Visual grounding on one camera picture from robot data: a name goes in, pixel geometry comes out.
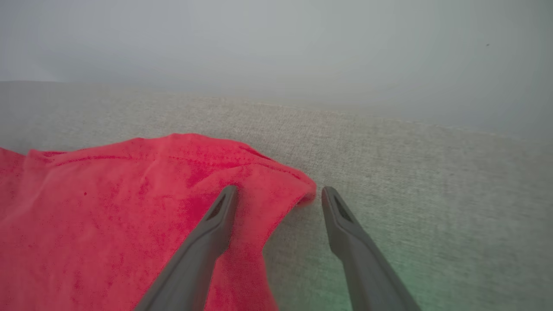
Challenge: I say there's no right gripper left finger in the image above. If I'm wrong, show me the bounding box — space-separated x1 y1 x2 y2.
134 185 239 311

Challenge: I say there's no red and white garment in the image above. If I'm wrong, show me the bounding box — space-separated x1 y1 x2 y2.
0 133 317 311

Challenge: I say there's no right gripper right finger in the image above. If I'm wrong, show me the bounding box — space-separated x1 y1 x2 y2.
321 186 422 311

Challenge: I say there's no grey fabric sofa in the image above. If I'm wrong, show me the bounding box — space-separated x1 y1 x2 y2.
0 80 553 311

